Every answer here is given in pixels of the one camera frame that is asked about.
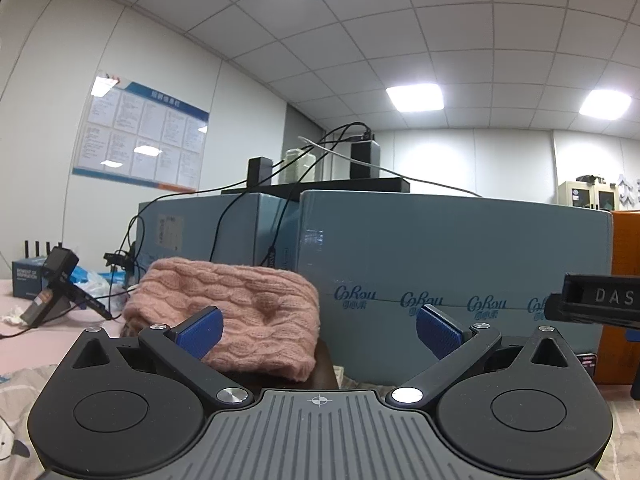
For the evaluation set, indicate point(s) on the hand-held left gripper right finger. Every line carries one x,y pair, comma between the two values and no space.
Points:
440,334

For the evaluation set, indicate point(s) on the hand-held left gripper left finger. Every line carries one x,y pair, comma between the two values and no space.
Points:
200,334

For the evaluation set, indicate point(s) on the orange box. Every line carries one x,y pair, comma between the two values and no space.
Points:
625,260

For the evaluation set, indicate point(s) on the pink knitted sweater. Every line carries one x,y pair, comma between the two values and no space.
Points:
240,295

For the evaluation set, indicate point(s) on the dark printed small box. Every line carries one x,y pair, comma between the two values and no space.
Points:
586,366

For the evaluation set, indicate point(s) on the large light blue cardboard box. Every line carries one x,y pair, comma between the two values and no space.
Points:
450,250

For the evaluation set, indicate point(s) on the beige cabinet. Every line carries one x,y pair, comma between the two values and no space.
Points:
585,192

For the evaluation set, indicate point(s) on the clear plastic bag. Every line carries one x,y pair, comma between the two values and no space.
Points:
100,285

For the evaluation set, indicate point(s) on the black handheld device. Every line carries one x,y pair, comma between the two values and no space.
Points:
57,285

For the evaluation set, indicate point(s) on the pink bed sheet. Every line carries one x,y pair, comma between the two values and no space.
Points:
30,350

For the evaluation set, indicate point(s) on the black power adapter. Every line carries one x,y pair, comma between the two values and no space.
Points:
365,160
260,172

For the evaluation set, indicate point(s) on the small blue router box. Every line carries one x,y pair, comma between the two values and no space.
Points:
30,275

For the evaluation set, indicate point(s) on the white tissue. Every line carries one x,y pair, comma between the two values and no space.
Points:
11,316

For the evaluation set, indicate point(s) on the black flat board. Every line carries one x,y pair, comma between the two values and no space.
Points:
320,186

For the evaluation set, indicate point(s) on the ceiling light panel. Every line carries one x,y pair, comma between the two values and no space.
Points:
605,104
415,97

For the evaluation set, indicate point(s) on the grey printed bedsheet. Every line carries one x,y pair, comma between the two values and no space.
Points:
20,410

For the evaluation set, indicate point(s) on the white roll stack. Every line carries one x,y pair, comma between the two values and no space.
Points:
298,165

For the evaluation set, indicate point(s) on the wall poster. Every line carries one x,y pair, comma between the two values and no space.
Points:
145,130

